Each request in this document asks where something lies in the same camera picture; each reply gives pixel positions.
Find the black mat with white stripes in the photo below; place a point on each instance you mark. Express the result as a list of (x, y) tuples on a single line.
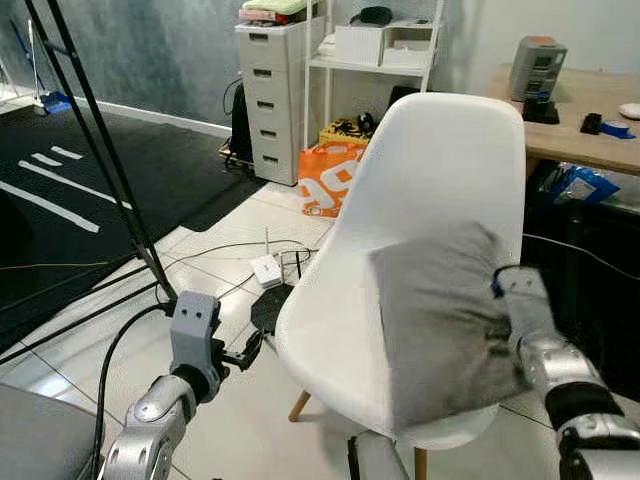
[(150, 180)]

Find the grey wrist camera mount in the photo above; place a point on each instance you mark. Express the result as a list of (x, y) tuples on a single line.
[(525, 305), (194, 325)]

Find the white computer mouse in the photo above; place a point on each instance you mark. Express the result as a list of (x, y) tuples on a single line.
[(630, 110)]

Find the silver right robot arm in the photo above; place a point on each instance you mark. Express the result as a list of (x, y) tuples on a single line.
[(575, 385)]

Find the small black object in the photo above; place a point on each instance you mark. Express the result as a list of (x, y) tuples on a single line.
[(591, 124)]

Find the grey device with orange top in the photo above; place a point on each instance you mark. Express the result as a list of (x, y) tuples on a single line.
[(538, 70)]

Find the white storage box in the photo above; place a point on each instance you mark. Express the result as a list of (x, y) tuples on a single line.
[(358, 45), (410, 45)]

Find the grey pillow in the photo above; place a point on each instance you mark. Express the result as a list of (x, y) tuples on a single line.
[(440, 320)]

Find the yellow and black bag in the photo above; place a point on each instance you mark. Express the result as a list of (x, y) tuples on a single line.
[(345, 132)]

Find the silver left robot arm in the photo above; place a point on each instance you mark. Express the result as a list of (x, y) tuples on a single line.
[(150, 430)]

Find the white router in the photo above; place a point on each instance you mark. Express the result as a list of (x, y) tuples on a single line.
[(266, 270)]

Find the white shelf rack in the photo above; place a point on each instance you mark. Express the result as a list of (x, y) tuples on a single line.
[(370, 68)]

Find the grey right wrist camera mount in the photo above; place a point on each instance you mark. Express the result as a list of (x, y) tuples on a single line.
[(525, 305)]

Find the orange and white shopping bag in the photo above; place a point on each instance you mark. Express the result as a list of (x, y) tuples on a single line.
[(328, 180)]

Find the black tripod stand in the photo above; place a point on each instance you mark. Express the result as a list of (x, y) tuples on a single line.
[(100, 150)]

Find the blue plastic bag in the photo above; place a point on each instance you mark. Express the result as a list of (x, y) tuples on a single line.
[(585, 185)]

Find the white drawer cabinet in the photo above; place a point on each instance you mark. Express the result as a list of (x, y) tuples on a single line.
[(275, 100)]

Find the black cap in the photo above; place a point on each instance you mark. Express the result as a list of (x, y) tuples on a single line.
[(372, 15)]

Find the blue tape roll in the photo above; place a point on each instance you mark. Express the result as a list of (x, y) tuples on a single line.
[(618, 130)]

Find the folded clothes stack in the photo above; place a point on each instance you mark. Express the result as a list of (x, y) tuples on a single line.
[(272, 10)]

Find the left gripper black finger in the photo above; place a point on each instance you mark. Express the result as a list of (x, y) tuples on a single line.
[(248, 362), (252, 345)]

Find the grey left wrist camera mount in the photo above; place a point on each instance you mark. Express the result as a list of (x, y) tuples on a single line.
[(194, 325)]

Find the grey cushion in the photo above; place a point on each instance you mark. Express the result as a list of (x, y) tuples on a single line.
[(45, 435)]

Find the blue dustpan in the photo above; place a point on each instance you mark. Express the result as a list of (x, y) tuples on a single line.
[(55, 102)]

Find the wooden desk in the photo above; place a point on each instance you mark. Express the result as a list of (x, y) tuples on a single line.
[(585, 145)]

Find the white chair with wooden legs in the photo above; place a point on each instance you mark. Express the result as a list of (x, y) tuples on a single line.
[(440, 170)]

